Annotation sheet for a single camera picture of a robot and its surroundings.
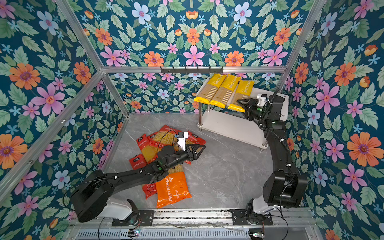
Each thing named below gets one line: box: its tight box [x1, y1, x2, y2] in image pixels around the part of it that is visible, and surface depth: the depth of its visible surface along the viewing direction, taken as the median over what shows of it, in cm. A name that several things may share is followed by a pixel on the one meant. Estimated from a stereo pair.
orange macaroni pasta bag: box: [155, 164, 193, 209], surface depth 80 cm
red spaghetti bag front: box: [136, 134, 162, 163], surface depth 98 cm
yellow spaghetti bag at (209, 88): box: [193, 73, 227, 105], surface depth 84 cm
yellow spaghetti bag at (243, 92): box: [228, 80, 255, 113], surface depth 82 cm
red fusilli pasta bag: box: [152, 124, 180, 152], surface depth 102 cm
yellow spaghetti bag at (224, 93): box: [209, 74, 241, 109], surface depth 83 cm
